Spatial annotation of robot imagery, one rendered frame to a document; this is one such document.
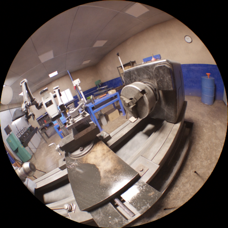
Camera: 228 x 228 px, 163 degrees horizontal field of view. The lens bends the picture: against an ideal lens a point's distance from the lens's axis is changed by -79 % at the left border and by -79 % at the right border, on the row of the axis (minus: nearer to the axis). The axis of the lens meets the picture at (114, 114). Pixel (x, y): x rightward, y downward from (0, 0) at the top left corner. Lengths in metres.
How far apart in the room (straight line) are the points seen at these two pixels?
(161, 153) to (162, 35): 4.14
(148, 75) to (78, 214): 0.96
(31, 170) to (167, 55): 4.36
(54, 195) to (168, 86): 1.23
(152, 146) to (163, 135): 0.12
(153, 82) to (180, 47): 3.41
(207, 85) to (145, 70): 2.79
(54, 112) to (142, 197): 1.47
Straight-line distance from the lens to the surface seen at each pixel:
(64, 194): 0.83
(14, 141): 4.71
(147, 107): 0.48
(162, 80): 0.55
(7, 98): 4.13
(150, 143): 0.57
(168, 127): 0.69
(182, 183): 1.38
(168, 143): 0.58
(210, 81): 3.25
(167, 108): 0.67
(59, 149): 0.65
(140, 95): 0.46
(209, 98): 3.36
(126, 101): 0.53
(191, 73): 3.87
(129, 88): 0.52
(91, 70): 8.27
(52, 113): 1.48
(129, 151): 0.70
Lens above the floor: 1.28
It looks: 23 degrees down
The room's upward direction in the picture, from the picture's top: 21 degrees counter-clockwise
